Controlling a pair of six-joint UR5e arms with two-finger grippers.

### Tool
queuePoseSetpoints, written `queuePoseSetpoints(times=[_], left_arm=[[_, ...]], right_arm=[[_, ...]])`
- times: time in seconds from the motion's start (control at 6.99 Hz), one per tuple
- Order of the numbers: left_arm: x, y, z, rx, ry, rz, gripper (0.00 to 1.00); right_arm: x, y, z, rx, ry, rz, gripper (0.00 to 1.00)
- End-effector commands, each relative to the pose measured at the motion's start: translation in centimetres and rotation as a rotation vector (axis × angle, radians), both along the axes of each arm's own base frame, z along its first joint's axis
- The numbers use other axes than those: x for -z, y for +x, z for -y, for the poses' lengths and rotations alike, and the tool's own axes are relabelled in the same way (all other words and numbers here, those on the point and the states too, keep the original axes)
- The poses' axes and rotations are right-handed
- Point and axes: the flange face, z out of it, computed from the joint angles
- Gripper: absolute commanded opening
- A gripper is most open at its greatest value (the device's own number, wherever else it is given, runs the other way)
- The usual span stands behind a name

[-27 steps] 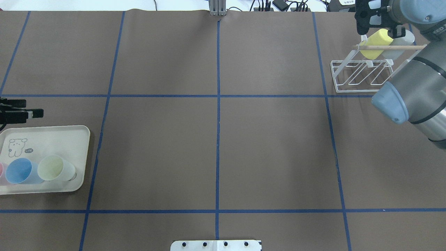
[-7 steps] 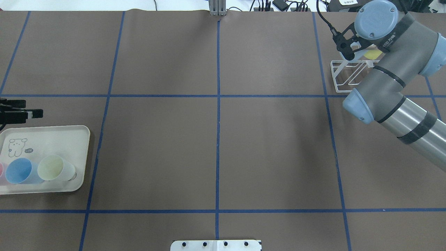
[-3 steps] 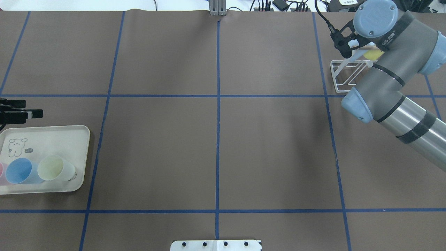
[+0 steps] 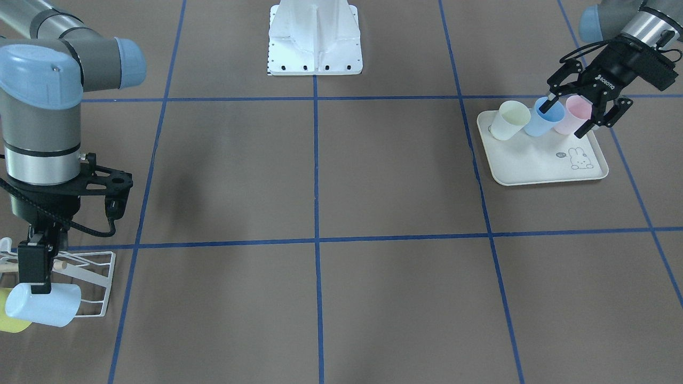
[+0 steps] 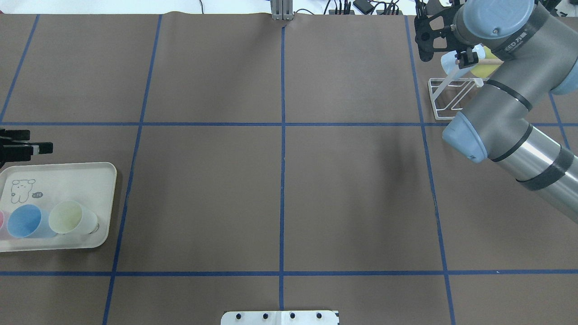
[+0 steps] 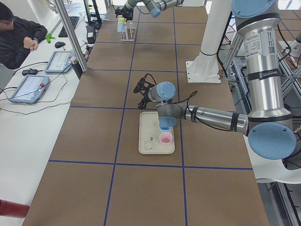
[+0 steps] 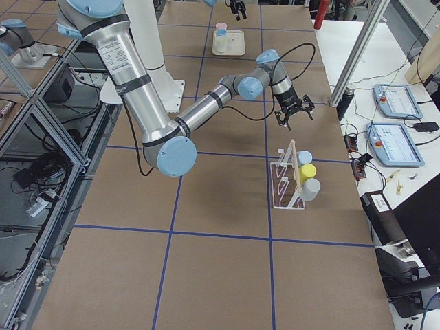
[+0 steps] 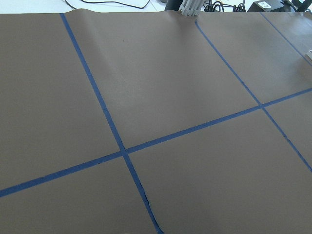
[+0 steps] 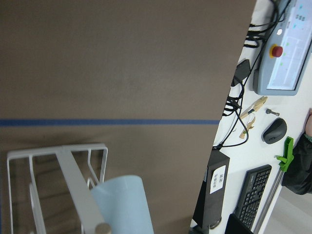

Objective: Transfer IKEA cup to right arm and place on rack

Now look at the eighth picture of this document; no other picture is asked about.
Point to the black thermos bottle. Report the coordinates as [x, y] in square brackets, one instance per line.
[173, 5]

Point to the black box with label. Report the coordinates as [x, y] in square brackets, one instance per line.
[267, 6]

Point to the aluminium frame post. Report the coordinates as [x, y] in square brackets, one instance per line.
[191, 7]

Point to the white wire cup rack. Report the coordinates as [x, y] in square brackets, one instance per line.
[309, 54]

